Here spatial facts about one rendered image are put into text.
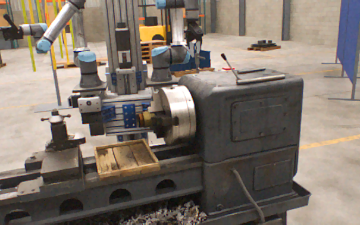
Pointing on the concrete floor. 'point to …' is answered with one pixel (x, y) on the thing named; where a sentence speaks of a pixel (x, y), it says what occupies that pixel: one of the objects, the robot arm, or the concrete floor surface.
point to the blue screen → (350, 43)
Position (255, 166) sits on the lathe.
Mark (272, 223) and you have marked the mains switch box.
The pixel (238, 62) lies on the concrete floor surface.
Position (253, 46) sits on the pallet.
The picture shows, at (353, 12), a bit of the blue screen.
